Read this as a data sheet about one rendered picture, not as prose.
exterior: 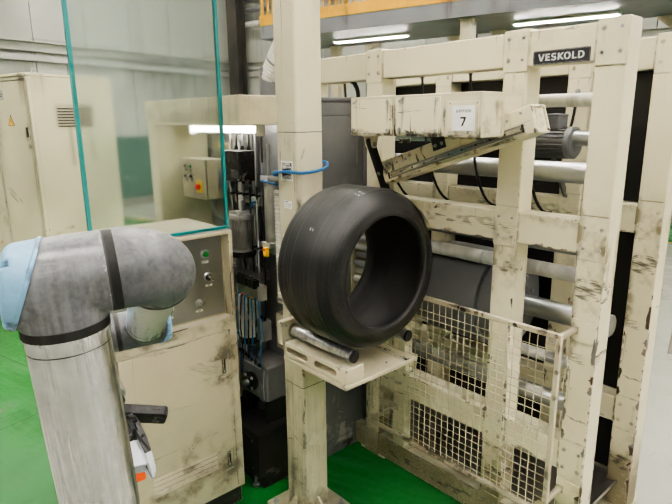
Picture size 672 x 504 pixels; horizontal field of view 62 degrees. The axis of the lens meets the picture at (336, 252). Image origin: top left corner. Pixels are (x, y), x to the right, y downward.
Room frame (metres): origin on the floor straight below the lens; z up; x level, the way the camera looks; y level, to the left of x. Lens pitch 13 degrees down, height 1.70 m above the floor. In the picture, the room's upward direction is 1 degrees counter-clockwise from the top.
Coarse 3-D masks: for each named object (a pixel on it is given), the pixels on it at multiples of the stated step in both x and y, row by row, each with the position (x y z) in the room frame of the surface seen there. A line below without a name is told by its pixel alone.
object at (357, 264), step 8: (360, 240) 2.42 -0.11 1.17; (360, 248) 2.41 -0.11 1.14; (352, 256) 2.44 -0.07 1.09; (360, 256) 2.42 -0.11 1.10; (352, 264) 2.44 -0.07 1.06; (360, 264) 2.41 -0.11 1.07; (352, 272) 2.44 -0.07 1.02; (360, 272) 2.42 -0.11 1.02; (352, 280) 2.44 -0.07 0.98; (352, 288) 2.44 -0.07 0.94
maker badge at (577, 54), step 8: (568, 48) 1.93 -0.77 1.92; (576, 48) 1.91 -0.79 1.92; (584, 48) 1.89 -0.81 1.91; (536, 56) 2.01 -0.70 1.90; (544, 56) 1.99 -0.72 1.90; (552, 56) 1.97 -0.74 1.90; (560, 56) 1.95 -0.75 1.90; (568, 56) 1.93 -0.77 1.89; (576, 56) 1.91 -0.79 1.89; (584, 56) 1.89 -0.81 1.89; (536, 64) 2.01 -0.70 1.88; (544, 64) 1.99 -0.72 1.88
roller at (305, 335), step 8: (296, 328) 2.01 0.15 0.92; (296, 336) 1.99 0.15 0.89; (304, 336) 1.96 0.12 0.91; (312, 336) 1.93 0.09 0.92; (320, 336) 1.92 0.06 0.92; (312, 344) 1.92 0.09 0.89; (320, 344) 1.89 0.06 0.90; (328, 344) 1.86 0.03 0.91; (336, 344) 1.84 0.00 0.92; (336, 352) 1.82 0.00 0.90; (344, 352) 1.79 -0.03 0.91; (352, 352) 1.78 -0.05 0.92; (352, 360) 1.77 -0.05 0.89
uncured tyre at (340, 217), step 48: (336, 192) 1.92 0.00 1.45; (384, 192) 1.90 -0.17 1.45; (288, 240) 1.85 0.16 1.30; (336, 240) 1.73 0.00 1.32; (384, 240) 2.22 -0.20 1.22; (288, 288) 1.81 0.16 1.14; (336, 288) 1.70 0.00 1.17; (384, 288) 2.17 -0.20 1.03; (336, 336) 1.75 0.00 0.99; (384, 336) 1.85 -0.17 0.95
